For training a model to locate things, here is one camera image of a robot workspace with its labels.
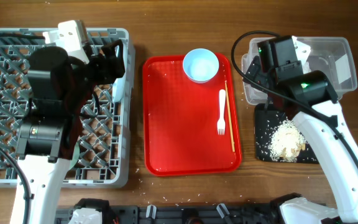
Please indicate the red plastic serving tray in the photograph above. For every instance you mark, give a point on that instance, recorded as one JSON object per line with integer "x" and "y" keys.
{"x": 180, "y": 120}

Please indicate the grey plastic dishwasher rack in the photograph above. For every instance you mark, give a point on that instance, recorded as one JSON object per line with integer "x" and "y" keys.
{"x": 105, "y": 138}

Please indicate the clear plastic waste bin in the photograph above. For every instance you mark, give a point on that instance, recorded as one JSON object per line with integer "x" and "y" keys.
{"x": 331, "y": 55}

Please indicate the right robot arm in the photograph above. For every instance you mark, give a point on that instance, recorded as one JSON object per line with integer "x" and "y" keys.
{"x": 311, "y": 102}

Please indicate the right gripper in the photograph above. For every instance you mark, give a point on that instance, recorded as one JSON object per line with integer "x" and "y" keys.
{"x": 253, "y": 73}

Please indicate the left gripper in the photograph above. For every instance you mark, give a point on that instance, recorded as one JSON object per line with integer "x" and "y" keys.
{"x": 107, "y": 76}

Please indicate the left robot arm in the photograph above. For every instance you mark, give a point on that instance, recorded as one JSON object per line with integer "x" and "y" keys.
{"x": 61, "y": 84}

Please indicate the green bowl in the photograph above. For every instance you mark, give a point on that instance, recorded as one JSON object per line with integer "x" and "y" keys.
{"x": 76, "y": 154}

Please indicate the light blue bowl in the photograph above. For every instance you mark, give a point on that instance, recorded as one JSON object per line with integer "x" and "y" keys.
{"x": 200, "y": 65}

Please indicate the wooden chopstick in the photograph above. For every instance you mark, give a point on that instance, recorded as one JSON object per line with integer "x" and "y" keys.
{"x": 229, "y": 118}

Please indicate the white plastic fork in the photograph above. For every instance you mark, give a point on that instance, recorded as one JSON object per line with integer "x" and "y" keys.
{"x": 221, "y": 125}

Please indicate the leftover rice food waste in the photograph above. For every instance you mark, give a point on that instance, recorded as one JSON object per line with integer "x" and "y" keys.
{"x": 286, "y": 143}

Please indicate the light blue round plate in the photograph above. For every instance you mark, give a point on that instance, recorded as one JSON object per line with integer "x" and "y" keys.
{"x": 118, "y": 85}

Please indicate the black rectangular tray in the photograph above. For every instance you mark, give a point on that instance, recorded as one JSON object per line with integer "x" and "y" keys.
{"x": 266, "y": 120}

